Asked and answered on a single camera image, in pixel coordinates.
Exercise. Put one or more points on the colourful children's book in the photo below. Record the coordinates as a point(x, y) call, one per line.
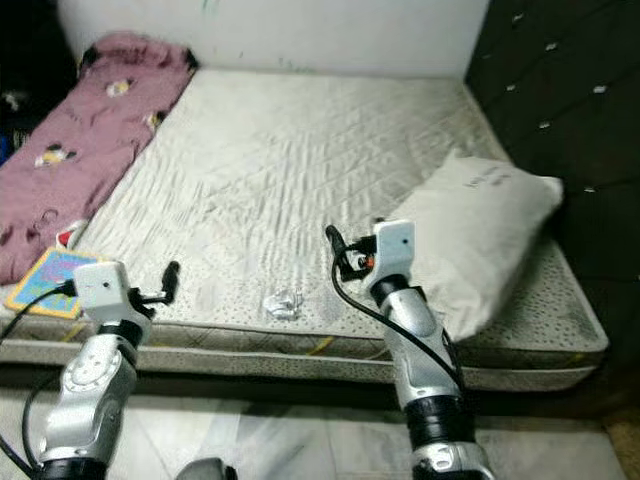
point(45, 280)

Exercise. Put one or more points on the beige pillow with print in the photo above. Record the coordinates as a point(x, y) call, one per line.
point(480, 240)

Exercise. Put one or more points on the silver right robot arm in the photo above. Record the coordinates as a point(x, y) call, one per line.
point(420, 350)

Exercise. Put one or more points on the white quilted mattress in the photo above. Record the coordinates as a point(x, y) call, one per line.
point(290, 180)

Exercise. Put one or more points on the pink cartoon print blanket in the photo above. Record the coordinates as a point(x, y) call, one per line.
point(60, 190)

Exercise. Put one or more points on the grey left robot leg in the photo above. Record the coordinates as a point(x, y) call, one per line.
point(205, 470)

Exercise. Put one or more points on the dark tufted headboard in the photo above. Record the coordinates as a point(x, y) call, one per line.
point(570, 90)

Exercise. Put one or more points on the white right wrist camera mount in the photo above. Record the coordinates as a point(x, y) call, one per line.
point(394, 250)

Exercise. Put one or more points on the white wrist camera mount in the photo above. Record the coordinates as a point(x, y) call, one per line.
point(100, 290)
point(394, 250)

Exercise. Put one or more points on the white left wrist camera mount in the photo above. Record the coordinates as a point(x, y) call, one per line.
point(100, 290)

